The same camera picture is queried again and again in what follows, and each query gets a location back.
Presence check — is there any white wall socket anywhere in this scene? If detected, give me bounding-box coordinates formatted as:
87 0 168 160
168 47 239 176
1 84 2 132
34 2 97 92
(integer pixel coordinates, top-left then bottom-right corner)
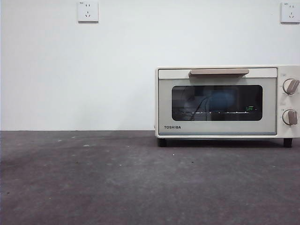
280 1 300 24
77 0 99 23

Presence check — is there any cream oven knob, slanted pointer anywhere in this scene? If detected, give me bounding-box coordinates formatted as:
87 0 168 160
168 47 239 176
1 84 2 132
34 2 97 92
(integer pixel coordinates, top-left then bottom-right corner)
282 78 300 95

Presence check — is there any cream Toshiba toaster oven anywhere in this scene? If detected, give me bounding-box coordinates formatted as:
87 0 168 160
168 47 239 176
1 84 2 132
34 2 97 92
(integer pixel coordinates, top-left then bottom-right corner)
154 65 300 148

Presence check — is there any blue ribbed bowl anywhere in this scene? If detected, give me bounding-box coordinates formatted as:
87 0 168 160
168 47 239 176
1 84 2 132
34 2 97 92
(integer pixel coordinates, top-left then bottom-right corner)
203 90 236 113

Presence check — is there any cream oven knob, upright pointer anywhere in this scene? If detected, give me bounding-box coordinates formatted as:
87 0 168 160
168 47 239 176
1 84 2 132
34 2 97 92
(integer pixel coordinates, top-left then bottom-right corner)
282 109 299 125

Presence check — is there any wire oven rack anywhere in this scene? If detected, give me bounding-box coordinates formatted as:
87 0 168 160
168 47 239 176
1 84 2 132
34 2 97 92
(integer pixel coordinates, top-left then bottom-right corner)
178 109 258 117

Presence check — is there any glass oven door with handle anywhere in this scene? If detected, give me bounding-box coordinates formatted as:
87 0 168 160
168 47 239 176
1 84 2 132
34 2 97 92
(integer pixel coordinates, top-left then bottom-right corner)
158 67 278 136

